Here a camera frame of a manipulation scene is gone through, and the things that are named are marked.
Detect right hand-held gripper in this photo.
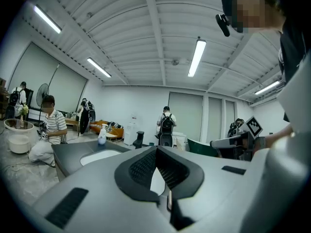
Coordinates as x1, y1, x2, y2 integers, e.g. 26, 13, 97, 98
210, 116, 263, 160

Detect vase with yellow flowers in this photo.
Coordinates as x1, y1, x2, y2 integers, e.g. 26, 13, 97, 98
19, 104, 30, 128

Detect white spray bottle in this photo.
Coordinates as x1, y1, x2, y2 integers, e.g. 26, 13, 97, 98
98, 123, 108, 146

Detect narrow grey window blind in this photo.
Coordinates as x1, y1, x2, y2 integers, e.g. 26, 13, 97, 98
225, 100, 235, 131
207, 97, 223, 143

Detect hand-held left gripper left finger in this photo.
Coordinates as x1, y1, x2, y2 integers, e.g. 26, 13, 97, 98
33, 146, 174, 233

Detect round beige coffee table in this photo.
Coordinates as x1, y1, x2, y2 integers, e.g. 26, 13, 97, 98
4, 118, 35, 154

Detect dark green bathtub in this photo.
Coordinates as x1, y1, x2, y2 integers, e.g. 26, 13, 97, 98
187, 138, 221, 158

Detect beige wristwatch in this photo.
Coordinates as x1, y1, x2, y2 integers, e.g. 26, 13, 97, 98
257, 136, 268, 151

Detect white sink basin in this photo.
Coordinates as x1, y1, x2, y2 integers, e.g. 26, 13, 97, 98
79, 149, 122, 166

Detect white water dispenser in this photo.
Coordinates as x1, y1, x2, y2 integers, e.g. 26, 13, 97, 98
123, 112, 137, 146

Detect black faucet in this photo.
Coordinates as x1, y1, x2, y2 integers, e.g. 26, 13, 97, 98
132, 131, 145, 150

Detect person's right forearm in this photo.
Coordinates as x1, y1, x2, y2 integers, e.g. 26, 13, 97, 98
264, 124, 295, 150

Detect black head-worn camera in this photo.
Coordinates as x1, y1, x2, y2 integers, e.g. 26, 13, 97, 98
215, 13, 231, 37

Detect person's head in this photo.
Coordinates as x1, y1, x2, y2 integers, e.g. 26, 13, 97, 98
222, 0, 286, 34

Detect black standing fan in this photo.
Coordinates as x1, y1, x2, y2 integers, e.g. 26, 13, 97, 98
35, 83, 51, 127

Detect person's black t-shirt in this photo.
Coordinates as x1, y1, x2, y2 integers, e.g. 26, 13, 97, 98
278, 30, 311, 122

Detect dark vanity cabinet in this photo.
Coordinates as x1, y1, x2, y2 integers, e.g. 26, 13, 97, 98
51, 139, 133, 182

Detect orange sofa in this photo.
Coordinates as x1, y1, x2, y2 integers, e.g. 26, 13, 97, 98
89, 120, 125, 139

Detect white cabinet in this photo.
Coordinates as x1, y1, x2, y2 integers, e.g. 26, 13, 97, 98
173, 131, 188, 151

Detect large grey window blind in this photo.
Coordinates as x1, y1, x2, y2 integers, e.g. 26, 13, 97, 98
8, 42, 88, 114

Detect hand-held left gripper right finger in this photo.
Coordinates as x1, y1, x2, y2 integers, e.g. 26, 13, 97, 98
157, 146, 258, 233

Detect long ceiling light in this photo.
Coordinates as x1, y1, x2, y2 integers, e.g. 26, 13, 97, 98
33, 5, 63, 34
254, 80, 281, 96
187, 39, 207, 78
86, 57, 112, 79

